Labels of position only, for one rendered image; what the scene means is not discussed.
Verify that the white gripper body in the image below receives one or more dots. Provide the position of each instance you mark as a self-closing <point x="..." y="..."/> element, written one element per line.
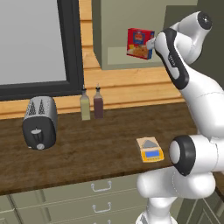
<point x="151" y="43"/>

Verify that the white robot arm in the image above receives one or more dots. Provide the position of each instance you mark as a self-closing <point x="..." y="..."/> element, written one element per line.
<point x="204" y="96"/>

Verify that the red boxed food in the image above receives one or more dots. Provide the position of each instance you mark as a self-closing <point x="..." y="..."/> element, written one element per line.
<point x="139" y="43"/>

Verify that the olive cabinet door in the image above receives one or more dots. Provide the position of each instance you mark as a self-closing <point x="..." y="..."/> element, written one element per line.
<point x="216" y="55"/>

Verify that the yellow digital scale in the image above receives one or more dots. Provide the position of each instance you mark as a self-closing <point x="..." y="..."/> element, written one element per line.
<point x="150" y="151"/>

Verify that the olive base cabinet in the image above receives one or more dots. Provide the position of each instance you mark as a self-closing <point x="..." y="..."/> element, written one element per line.
<point x="204" y="211"/>
<point x="6" y="211"/>

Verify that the dark vinegar bottle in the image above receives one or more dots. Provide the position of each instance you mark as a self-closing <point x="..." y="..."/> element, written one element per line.
<point x="98" y="106"/>

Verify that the pale oil bottle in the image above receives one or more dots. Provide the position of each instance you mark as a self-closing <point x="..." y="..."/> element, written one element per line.
<point x="85" y="108"/>

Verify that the black framed window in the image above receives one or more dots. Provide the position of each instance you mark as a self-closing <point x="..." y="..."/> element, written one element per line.
<point x="32" y="40"/>

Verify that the silver black toaster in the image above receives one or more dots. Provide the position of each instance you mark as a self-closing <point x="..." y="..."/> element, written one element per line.
<point x="40" y="122"/>

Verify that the olive drawer front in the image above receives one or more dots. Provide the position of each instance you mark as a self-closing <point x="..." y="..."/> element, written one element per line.
<point x="73" y="191"/>
<point x="70" y="210"/>
<point x="122" y="219"/>

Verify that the olive wall cabinet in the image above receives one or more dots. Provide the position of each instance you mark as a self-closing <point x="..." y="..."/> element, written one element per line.
<point x="116" y="32"/>

